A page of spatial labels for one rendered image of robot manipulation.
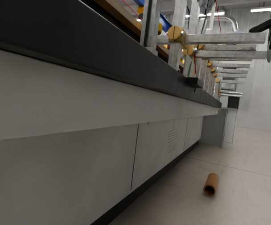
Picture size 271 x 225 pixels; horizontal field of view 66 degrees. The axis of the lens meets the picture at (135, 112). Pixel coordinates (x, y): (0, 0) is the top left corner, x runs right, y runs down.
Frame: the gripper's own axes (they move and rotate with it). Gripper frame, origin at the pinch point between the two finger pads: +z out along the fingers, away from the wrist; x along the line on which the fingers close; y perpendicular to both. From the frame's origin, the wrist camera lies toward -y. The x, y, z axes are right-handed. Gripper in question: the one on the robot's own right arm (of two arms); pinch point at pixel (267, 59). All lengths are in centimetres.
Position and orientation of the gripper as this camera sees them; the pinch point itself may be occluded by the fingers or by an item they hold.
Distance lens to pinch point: 110.5
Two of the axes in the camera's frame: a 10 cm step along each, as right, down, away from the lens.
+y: 9.0, 1.3, -4.3
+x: 4.3, 0.0, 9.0
